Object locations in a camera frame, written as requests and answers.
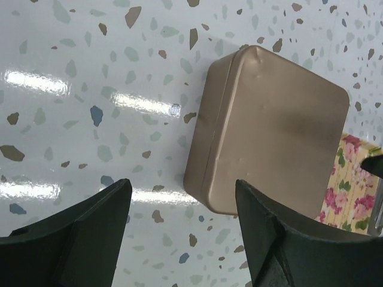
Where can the floral rectangular tray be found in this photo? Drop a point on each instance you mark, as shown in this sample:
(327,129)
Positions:
(351,191)

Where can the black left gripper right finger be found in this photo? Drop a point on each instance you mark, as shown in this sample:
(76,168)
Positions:
(286,248)

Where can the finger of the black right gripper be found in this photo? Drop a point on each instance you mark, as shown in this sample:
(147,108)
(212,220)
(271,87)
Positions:
(373,165)

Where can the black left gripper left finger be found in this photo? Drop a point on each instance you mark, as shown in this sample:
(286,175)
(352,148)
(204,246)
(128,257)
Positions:
(78,246)

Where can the gold square tin lid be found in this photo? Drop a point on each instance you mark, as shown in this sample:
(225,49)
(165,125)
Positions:
(278,126)

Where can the gold square cookie tin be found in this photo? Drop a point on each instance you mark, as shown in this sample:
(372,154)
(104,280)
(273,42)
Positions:
(195,181)

